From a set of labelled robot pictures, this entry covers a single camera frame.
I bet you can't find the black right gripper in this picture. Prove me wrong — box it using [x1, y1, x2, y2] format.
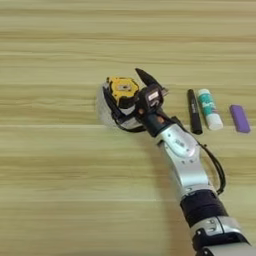
[102, 67, 183, 138]

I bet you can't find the yellow black tape measure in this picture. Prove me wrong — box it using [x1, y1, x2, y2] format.
[105, 76, 141, 110]

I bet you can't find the clear tape roll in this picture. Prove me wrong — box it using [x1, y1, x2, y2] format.
[95, 83, 145, 132]

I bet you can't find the purple eraser block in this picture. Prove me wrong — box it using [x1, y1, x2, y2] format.
[229, 104, 252, 134]

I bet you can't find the black marker pen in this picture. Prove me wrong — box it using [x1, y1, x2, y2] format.
[187, 88, 204, 136]

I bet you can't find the white green glue stick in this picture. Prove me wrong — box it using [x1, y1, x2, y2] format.
[197, 88, 225, 131]

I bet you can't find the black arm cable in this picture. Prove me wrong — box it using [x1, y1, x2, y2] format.
[196, 141, 227, 196]

